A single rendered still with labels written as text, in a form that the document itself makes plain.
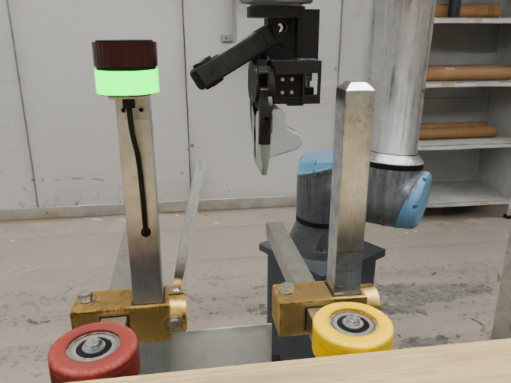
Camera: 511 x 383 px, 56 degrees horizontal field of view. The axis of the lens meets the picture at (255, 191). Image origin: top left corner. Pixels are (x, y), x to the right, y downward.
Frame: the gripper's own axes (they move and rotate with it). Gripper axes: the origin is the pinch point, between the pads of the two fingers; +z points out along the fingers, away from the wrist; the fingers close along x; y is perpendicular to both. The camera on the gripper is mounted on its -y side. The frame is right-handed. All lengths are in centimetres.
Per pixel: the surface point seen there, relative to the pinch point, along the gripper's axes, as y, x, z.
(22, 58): -102, 256, -1
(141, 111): -14.1, -10.2, -9.2
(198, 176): -8.1, -0.2, 1.1
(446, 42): 168, 252, -9
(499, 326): 34.3, -7.7, 23.6
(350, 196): 9.7, -9.7, 1.6
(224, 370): -7.3, -26.9, 10.9
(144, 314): -15.4, -10.4, 14.9
